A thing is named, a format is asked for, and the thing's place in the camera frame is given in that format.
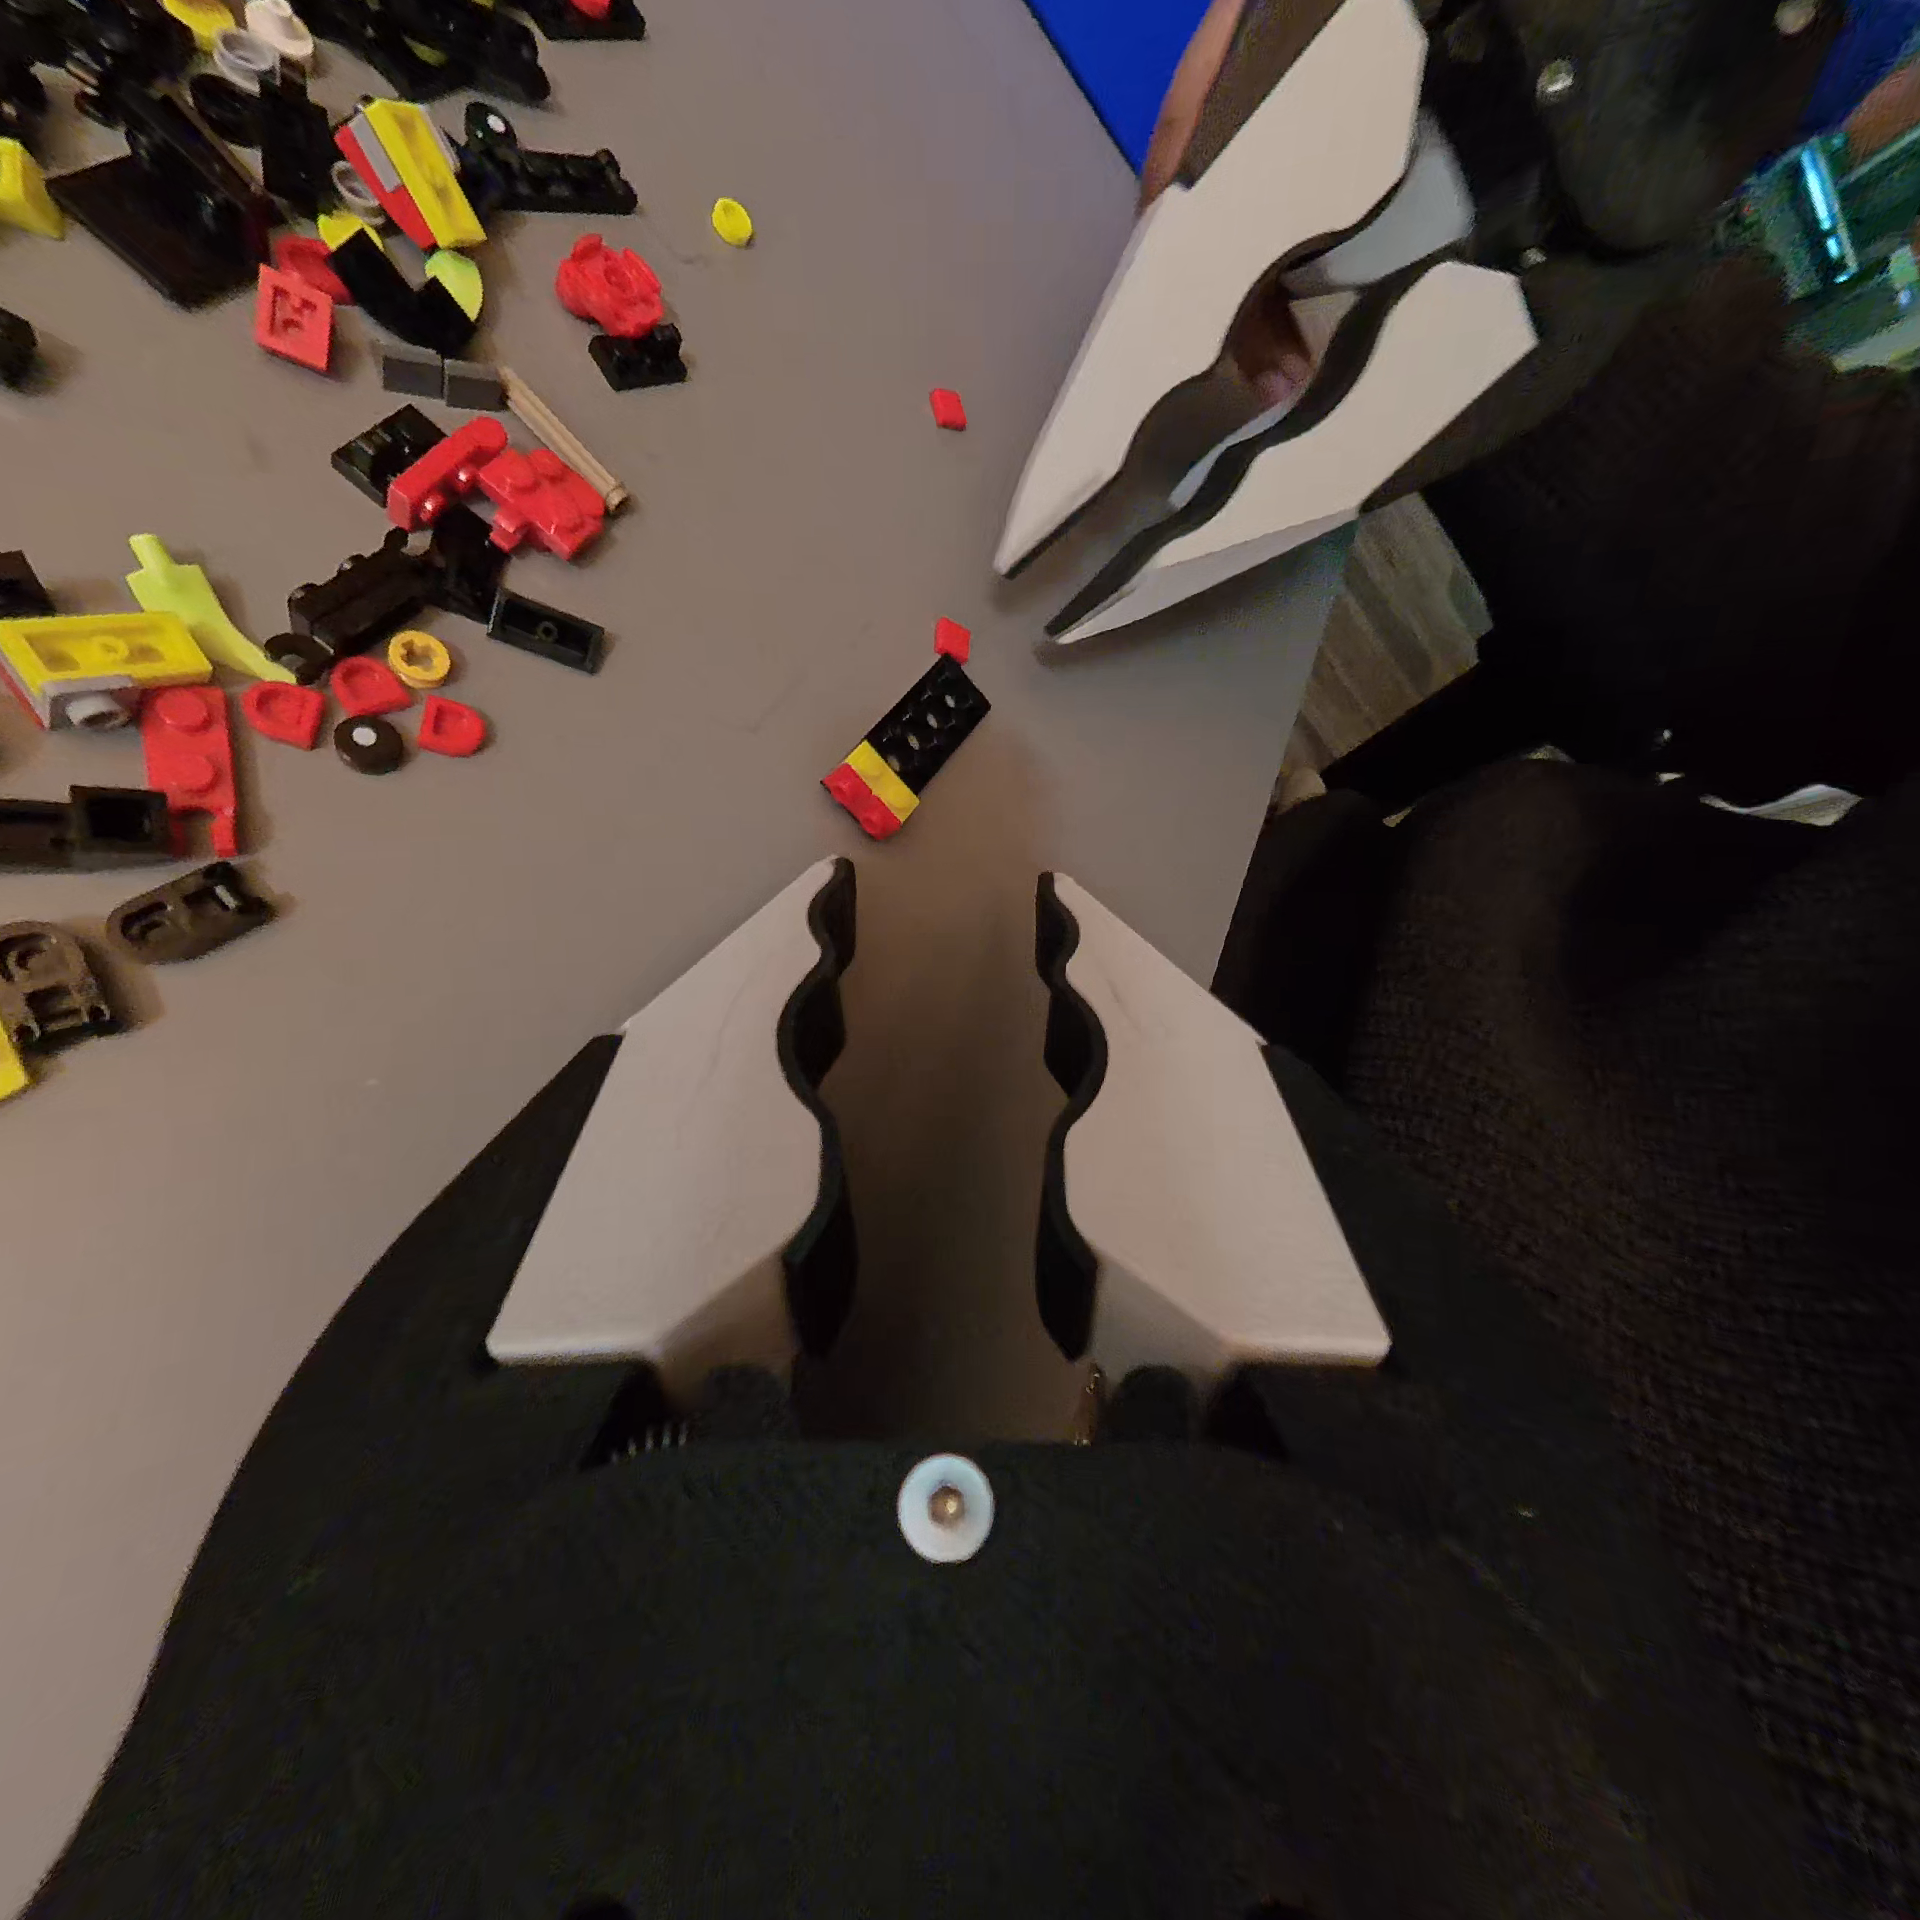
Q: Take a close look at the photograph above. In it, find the black beam lego assembly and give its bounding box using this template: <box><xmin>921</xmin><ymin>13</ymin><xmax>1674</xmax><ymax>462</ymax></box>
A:
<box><xmin>818</xmin><ymin>657</ymin><xmax>993</xmax><ymax>841</ymax></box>

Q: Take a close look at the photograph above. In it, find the pile of loose lego pieces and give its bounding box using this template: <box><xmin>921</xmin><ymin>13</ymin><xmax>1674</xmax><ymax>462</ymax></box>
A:
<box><xmin>0</xmin><ymin>0</ymin><xmax>693</xmax><ymax>1103</ymax></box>

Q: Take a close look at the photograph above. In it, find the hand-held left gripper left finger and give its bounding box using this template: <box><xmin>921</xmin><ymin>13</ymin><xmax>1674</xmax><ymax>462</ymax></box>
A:
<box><xmin>485</xmin><ymin>854</ymin><xmax>859</xmax><ymax>1397</ymax></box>

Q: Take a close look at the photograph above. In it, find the person's right hand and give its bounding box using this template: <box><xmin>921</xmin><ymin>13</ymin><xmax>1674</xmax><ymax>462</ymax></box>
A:
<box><xmin>1239</xmin><ymin>277</ymin><xmax>1338</xmax><ymax>413</ymax></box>

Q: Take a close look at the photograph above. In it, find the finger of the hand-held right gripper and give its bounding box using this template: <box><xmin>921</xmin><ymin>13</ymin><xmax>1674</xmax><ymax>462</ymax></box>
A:
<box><xmin>1043</xmin><ymin>258</ymin><xmax>1545</xmax><ymax>649</ymax></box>
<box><xmin>993</xmin><ymin>0</ymin><xmax>1482</xmax><ymax>583</ymax></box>

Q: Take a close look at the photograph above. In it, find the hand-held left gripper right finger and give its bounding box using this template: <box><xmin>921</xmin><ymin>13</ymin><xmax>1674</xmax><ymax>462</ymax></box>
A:
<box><xmin>1037</xmin><ymin>871</ymin><xmax>1395</xmax><ymax>1397</ymax></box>

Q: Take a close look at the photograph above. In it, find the person's right forearm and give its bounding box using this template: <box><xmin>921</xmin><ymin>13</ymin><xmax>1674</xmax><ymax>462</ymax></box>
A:
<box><xmin>1395</xmin><ymin>257</ymin><xmax>1920</xmax><ymax>781</ymax></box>

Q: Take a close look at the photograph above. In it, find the blue plastic bin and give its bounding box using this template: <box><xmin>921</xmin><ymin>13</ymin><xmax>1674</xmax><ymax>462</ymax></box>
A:
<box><xmin>1025</xmin><ymin>0</ymin><xmax>1249</xmax><ymax>173</ymax></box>

